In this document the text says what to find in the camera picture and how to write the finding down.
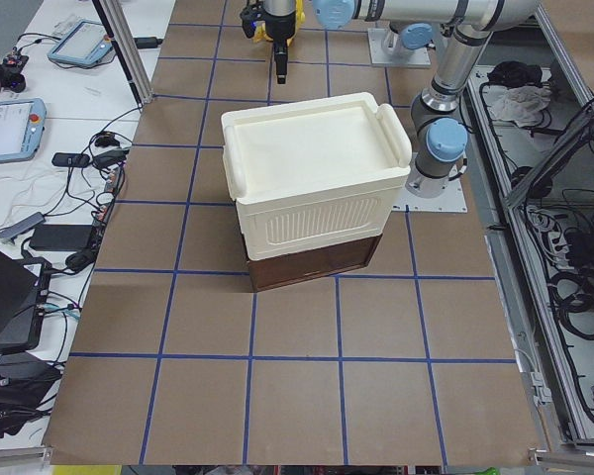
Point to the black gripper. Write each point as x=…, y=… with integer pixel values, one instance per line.
x=278, y=31

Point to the dark brown wooden drawer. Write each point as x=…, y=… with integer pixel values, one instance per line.
x=293, y=268

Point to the yellow plush toy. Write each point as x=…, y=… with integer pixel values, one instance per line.
x=261, y=35

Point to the cream plastic storage box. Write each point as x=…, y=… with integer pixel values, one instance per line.
x=316, y=173

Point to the teach pendant upper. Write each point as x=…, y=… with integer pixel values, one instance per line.
x=85, y=45

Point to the teach pendant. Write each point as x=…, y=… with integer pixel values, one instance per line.
x=21, y=128
x=85, y=45

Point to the black power strip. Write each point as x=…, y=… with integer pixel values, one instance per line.
x=105, y=202

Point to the small black device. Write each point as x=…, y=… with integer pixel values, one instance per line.
x=70, y=159

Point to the white crumpled cloth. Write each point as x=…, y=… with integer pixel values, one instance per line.
x=523, y=106

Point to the teach pendant lower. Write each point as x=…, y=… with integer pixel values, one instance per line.
x=21, y=128

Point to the black power adapter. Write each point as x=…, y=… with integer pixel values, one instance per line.
x=61, y=237

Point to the black laptop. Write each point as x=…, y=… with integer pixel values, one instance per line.
x=24, y=285

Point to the aluminium frame post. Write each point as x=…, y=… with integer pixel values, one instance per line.
x=113, y=19

